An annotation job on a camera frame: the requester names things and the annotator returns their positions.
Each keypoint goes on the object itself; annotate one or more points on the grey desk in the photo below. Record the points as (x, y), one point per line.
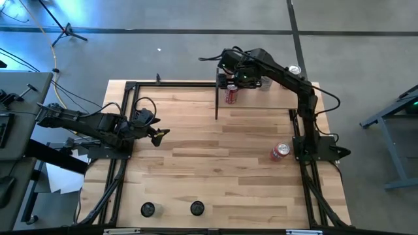
(21, 176)
(27, 137)

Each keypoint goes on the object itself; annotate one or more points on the small black frame clip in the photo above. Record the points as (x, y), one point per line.
(158, 78)

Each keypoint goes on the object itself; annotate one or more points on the black tripod stand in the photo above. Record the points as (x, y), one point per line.
(67, 31)

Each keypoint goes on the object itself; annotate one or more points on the black diagonal beam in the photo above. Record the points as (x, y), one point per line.
(55, 157)

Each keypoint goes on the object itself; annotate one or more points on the white paper sheets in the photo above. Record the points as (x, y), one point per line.
(63, 179)

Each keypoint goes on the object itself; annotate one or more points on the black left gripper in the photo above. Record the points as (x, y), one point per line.
(140, 129)

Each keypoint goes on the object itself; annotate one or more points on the black computer mouse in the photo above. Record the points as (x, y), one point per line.
(6, 192)

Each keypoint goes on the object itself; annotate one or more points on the black desk clamp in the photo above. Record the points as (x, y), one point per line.
(11, 97)

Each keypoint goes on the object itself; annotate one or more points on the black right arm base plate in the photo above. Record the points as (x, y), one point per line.
(326, 147)

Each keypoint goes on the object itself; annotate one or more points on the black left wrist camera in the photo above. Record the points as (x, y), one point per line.
(145, 115)

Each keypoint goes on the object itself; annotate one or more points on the black desk leg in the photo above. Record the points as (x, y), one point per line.
(31, 199)

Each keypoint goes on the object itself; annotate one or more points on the blue-grey metal table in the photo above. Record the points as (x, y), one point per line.
(392, 150)

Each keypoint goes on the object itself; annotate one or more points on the Star Wars Coca-Cola can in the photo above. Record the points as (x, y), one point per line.
(295, 69)

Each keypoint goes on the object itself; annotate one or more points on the silver blue Celsius can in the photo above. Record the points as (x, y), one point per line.
(197, 208)

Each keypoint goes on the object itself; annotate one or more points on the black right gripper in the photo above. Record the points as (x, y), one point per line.
(243, 72)

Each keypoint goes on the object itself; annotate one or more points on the wooden shelf with black legs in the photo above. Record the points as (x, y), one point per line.
(261, 99)

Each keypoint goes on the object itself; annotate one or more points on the silver edge bracket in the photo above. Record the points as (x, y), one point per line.
(303, 232)
(121, 231)

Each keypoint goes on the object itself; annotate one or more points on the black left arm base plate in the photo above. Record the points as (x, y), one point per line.
(104, 153)

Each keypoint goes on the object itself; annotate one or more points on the red Coca-Cola can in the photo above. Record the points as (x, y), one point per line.
(231, 95)

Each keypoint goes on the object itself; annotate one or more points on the black keyboard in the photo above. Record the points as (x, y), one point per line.
(4, 130)

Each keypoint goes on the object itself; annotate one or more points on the black device with green light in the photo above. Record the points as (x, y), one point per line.
(414, 107)

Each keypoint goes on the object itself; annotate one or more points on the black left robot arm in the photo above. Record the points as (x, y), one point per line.
(91, 122)

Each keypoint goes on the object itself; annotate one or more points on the red Fanta can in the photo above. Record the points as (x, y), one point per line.
(280, 151)

